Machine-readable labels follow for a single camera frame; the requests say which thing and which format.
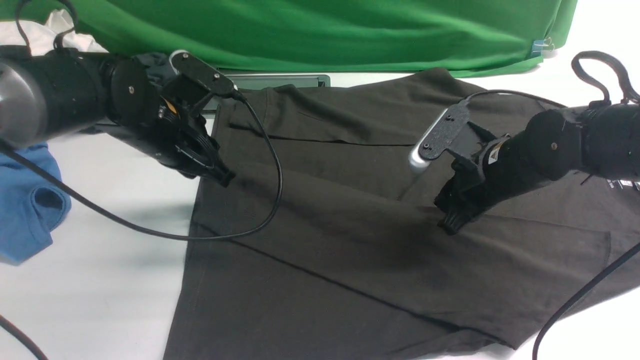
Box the blue crumpled shirt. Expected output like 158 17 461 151
0 154 72 265

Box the dark teal crumpled shirt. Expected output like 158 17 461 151
78 52 207 135

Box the white crumpled cloth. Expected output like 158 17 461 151
0 9 107 56

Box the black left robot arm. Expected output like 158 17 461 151
1 45 238 187

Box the green backdrop cloth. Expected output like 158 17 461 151
0 0 578 79

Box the dark gray long-sleeved shirt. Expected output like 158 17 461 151
164 68 639 360

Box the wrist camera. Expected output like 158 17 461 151
169 49 242 100
408 98 470 174

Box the blue binder clip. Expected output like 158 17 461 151
530 37 555 58

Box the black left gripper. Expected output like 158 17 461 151
127 75 236 188

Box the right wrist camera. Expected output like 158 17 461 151
408 98 470 174

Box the black right camera cable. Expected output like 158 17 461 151
462 50 640 360

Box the black left camera cable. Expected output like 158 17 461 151
0 90 284 242

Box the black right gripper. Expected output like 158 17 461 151
434 122 531 236

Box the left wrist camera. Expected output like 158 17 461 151
169 49 242 100

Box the black camera cable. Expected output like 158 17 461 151
462 50 640 360
0 90 284 242

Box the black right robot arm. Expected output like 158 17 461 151
421 104 639 235

